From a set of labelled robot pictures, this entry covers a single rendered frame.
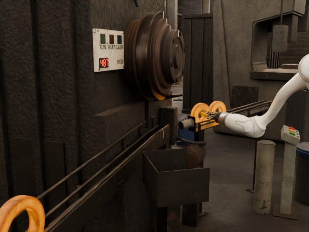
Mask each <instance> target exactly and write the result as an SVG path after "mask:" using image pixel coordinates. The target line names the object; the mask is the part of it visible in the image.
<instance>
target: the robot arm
mask: <svg viewBox="0 0 309 232"><path fill-rule="evenodd" d="M306 87H307V88H308V89H309V54H307V55H306V56H304V57H303V58H302V59H301V61H300V63H299V65H298V73H297V74H296V75H295V76H294V77H293V78H292V79H291V80H290V81H289V82H287V83H286V84H285V85H284V86H283V87H282V88H281V89H280V90H279V92H278V93H277V95H276V97H275V99H274V100H273V102H272V104H271V106H270V108H269V110H268V111H267V113H266V114H264V115H263V116H253V117H249V118H248V117H246V116H243V115H239V114H231V113H228V112H218V113H217V112H212V111H205V110H201V111H200V112H199V114H200V115H201V116H203V117H205V118H206V119H209V118H211V119H213V120H215V122H216V123H219V124H220V125H221V126H224V127H227V128H229V129H231V130H233V131H235V132H238V133H242V134H244V135H246V136H248V137H252V138H259V137H261V136H263V134H264V132H265V129H266V126H267V124H268V123H270V122H271V121H272V120H273V119H274V118H275V116H276V115H277V114H278V112H279V111H280V109H281V108H282V106H283V104H284V103H285V102H286V100H287V99H288V98H289V97H290V96H291V95H292V94H294V93H295V92H297V91H300V90H302V89H304V88H306Z"/></svg>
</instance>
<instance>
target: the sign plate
mask: <svg viewBox="0 0 309 232"><path fill-rule="evenodd" d="M92 32H93V58H94V72H100V71H107V70H118V69H124V32H123V31H115V30H106V29H92ZM101 34H103V35H106V43H101ZM110 35H114V43H110ZM118 36H122V44H120V43H118ZM103 59H105V60H103ZM106 59H108V60H106ZM102 60H103V64H102ZM104 63H106V65H105V64H104ZM104 66H105V67H104Z"/></svg>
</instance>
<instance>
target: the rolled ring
mask: <svg viewBox="0 0 309 232"><path fill-rule="evenodd" d="M24 209H26V210H27V212H28V215H29V229H28V232H43V231H44V226H45V212H44V209H43V206H42V204H41V202H40V201H39V200H38V199H37V198H35V197H31V196H25V195H19V196H15V197H13V198H11V199H9V200H8V201H7V202H6V203H4V204H3V206H2V207H1V208H0V232H8V230H9V227H10V225H11V223H12V221H13V219H14V218H15V216H16V215H17V214H18V213H19V212H20V211H22V210H24Z"/></svg>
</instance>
